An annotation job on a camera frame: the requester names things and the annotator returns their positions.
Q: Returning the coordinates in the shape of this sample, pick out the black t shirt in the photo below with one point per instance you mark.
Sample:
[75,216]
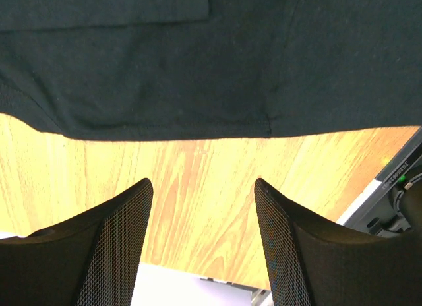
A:
[195,69]

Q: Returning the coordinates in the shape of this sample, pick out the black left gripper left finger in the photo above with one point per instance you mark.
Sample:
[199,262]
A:
[89,259]

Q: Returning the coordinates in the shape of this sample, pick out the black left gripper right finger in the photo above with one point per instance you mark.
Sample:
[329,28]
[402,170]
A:
[314,261]

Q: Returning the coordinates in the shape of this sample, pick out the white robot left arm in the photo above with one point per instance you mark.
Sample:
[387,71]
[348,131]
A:
[380,214]

